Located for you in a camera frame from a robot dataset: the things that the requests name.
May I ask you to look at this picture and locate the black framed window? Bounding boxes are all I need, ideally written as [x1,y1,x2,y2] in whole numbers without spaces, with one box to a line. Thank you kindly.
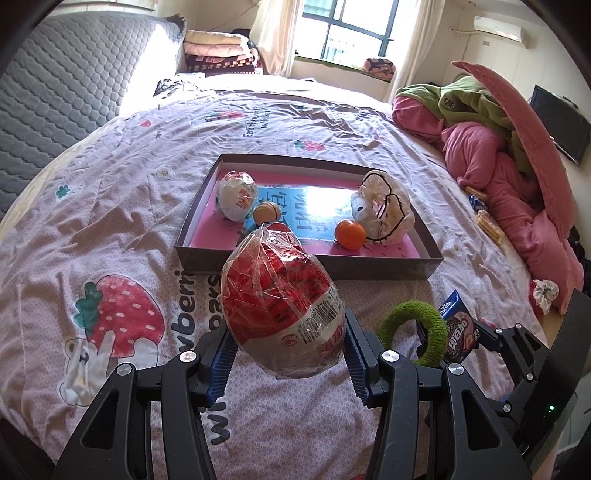
[295,0,416,75]

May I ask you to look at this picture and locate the floral white wardrobe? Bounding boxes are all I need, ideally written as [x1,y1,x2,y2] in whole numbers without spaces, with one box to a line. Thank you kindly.
[51,0,158,17]

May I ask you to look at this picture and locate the white air conditioner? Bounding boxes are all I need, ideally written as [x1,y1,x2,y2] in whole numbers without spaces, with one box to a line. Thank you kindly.
[472,15,529,47]

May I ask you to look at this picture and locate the green fleece blanket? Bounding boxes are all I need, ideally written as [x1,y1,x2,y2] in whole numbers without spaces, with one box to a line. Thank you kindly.
[394,76,536,176]

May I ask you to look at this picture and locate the beige walnut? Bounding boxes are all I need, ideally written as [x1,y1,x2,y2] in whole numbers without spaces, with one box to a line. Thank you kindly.
[252,202,282,227]

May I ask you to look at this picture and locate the clear bag with white plush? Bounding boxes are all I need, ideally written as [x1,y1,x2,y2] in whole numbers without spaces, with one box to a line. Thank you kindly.
[350,170,417,244]

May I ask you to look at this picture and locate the white and pink scrunchie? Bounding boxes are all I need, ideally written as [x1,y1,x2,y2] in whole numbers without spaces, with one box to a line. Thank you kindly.
[529,278,560,318]

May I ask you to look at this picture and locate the black flat television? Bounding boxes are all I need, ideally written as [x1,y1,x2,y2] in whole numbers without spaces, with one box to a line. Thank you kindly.
[529,84,591,165]

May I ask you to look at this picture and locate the large pink pad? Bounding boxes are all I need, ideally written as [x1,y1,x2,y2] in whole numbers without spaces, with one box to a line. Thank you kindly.
[451,61,591,241]

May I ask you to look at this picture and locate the dark floral cloth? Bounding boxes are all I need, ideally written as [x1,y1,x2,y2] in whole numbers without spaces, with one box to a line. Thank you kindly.
[154,78,204,97]

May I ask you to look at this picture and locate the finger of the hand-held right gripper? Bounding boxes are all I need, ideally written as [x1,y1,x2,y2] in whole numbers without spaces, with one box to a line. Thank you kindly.
[485,394,527,430]
[475,323,546,385]

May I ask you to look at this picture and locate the white wrapped egg toy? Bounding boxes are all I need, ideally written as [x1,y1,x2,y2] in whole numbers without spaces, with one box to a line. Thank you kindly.
[217,171,258,223]

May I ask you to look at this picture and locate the red egg toy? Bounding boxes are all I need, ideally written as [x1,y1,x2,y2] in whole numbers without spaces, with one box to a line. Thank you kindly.
[221,222,346,380]

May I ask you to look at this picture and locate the cream curtain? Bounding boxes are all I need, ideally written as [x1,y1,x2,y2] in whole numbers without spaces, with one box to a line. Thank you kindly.
[249,0,308,79]
[392,0,446,100]

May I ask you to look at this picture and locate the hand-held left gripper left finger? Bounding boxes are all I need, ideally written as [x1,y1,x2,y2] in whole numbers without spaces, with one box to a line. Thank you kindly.
[51,330,241,480]

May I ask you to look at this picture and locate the pink patterned sill cushion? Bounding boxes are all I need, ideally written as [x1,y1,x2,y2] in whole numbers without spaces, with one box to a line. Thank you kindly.
[362,58,397,77]

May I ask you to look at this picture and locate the yellow snack packets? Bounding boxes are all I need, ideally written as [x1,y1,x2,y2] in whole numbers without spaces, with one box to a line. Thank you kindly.
[475,210,507,245]

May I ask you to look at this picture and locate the shallow brown cardboard box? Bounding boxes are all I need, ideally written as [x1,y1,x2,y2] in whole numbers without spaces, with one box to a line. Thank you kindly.
[174,153,444,281]

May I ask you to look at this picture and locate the green fuzzy scrunchie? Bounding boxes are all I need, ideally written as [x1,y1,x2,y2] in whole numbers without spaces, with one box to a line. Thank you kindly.
[378,300,448,367]

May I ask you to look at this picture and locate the grey quilted headboard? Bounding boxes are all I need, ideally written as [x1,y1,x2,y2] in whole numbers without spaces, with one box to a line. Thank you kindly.
[0,14,185,217]

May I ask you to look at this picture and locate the dark red patterned folded blanket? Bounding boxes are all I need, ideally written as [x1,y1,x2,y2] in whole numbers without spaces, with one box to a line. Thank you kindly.
[185,48,262,75]

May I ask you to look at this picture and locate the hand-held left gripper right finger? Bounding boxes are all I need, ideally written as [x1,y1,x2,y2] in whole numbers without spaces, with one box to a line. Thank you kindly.
[344,309,532,480]

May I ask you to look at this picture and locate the pink crumpled quilt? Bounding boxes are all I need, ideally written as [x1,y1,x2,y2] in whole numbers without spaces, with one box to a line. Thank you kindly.
[392,95,585,312]

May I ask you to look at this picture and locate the dark blue snack packet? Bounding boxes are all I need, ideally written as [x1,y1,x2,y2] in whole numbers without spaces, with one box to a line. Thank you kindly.
[416,290,483,363]

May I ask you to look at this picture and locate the orange fruit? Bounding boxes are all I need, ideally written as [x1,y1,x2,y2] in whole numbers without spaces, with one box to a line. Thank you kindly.
[335,220,369,251]

